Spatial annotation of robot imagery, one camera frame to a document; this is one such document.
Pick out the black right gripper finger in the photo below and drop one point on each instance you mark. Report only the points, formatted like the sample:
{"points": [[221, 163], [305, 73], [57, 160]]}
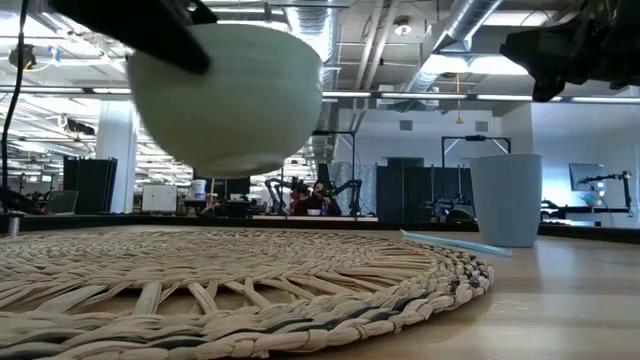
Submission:
{"points": [[547, 90], [545, 52]]}

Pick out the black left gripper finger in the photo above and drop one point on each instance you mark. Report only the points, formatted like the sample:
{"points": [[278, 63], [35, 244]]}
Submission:
{"points": [[150, 30], [202, 15]]}

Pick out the pale green bowl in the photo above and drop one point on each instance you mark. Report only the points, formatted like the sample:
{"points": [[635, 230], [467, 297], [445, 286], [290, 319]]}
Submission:
{"points": [[240, 110]]}

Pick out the blue plastic cup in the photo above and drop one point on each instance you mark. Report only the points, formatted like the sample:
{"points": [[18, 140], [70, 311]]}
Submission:
{"points": [[505, 200]]}

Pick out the blue drinking straw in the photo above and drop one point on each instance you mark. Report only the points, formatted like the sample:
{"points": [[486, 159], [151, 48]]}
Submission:
{"points": [[450, 241]]}

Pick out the black background robot arm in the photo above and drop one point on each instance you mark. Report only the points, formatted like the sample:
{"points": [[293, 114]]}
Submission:
{"points": [[352, 192], [275, 192], [626, 192]]}

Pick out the ceiling strip light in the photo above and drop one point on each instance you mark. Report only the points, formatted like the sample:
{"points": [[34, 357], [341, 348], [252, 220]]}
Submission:
{"points": [[605, 100], [425, 96], [515, 98], [347, 94]]}

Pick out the yellow hanging pendant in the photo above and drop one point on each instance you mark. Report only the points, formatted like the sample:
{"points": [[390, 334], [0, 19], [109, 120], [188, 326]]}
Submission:
{"points": [[459, 119]]}

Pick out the black ceiling device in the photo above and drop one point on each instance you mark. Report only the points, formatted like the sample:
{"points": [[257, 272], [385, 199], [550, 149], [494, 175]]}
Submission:
{"points": [[21, 56]]}

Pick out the black cabinet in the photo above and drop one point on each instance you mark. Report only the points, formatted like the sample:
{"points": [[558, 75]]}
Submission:
{"points": [[90, 185]]}

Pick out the white bucket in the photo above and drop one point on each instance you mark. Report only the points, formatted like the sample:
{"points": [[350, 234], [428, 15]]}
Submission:
{"points": [[198, 190]]}

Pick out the white box cabinet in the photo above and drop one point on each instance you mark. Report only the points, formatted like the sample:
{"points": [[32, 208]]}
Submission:
{"points": [[159, 198]]}

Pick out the black partition panel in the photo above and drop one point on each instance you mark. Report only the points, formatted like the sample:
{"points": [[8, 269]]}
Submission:
{"points": [[410, 192]]}

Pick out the person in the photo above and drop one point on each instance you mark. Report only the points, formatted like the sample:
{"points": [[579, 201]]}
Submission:
{"points": [[317, 202]]}

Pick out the round woven straw placemat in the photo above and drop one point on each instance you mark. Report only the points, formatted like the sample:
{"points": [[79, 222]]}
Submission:
{"points": [[250, 260]]}

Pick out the silver spiral ventilation duct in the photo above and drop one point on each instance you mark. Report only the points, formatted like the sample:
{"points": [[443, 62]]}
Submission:
{"points": [[470, 20], [312, 20]]}

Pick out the black overhead stand frame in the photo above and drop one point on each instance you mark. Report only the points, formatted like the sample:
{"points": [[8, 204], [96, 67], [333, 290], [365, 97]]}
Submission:
{"points": [[475, 138], [334, 133]]}

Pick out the wall monitor screen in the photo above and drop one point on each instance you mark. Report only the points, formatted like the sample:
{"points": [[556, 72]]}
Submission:
{"points": [[585, 175]]}

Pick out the black metal table frame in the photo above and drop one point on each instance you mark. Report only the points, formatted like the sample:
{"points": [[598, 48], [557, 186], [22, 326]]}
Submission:
{"points": [[150, 221]]}

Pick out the short silver metal post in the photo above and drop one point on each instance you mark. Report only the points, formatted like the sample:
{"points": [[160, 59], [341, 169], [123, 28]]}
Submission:
{"points": [[14, 226]]}

